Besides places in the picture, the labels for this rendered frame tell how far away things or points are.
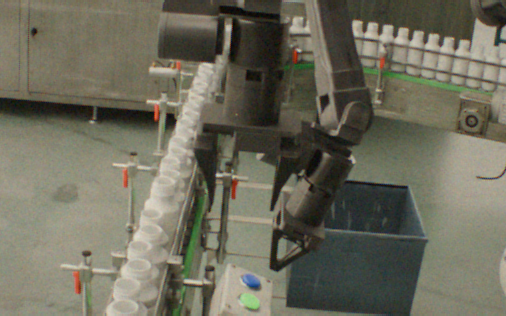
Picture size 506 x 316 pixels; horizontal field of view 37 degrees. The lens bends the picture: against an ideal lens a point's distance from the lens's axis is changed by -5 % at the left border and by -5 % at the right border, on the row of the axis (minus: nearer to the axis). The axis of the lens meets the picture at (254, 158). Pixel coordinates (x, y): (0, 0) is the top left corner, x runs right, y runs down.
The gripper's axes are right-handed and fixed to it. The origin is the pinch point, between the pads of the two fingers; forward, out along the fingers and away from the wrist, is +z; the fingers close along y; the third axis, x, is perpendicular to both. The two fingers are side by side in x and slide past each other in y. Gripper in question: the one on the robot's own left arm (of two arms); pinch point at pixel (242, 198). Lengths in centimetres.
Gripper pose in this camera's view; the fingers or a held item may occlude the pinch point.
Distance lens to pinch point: 84.6
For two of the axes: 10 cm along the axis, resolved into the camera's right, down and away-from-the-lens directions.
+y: 9.9, 1.1, 0.0
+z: -1.0, 9.3, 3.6
